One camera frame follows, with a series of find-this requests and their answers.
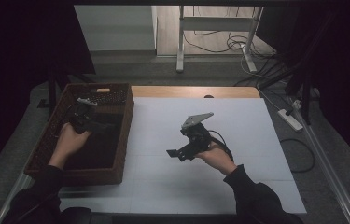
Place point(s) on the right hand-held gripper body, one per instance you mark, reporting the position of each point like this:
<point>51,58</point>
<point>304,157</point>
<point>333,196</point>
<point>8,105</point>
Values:
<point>197,137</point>

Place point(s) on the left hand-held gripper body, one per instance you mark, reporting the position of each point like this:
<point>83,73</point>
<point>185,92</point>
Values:
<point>82,118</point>

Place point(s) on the black cloth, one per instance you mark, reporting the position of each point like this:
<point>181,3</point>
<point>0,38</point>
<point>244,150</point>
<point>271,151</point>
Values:
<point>101,149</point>

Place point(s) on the brown wicker basket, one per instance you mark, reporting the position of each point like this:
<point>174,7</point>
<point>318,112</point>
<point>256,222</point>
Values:
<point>54,124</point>

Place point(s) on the person's left hand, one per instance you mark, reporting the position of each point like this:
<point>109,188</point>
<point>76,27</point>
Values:
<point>70,143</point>

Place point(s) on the person's right hand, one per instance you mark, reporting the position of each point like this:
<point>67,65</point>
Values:
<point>217,161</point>

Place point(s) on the black metal stand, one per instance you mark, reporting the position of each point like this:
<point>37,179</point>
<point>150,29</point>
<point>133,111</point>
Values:
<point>52,93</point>

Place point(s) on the white table mat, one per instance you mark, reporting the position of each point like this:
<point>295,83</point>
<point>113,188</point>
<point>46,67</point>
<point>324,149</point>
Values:
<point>241,140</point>

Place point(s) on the wide black curtain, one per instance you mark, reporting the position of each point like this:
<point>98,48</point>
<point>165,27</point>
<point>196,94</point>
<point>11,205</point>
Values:
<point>17,62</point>

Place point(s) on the white power strip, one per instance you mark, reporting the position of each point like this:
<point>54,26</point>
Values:
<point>290,119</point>

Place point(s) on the white cabinet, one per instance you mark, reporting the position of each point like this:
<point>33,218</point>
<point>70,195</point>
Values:
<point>116,28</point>

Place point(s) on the black tripod stand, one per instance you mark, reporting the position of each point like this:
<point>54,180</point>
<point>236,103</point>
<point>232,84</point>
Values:
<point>303,77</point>

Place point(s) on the short aluminium rail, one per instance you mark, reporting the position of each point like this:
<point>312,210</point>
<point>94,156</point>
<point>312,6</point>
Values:
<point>15,193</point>

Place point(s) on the white metal desk frame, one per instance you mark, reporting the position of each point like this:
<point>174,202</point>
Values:
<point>180,37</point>

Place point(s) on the long aluminium rail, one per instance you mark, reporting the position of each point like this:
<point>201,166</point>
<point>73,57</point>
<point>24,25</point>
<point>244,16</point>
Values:
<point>328,168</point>

